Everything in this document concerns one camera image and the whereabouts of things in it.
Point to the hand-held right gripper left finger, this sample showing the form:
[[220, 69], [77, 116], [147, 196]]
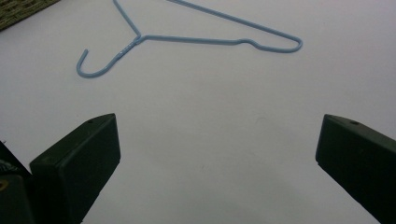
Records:
[[74, 168]]

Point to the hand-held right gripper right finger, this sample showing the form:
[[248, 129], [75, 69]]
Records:
[[358, 155]]

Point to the woven olive mat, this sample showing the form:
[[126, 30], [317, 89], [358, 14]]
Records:
[[17, 11]]

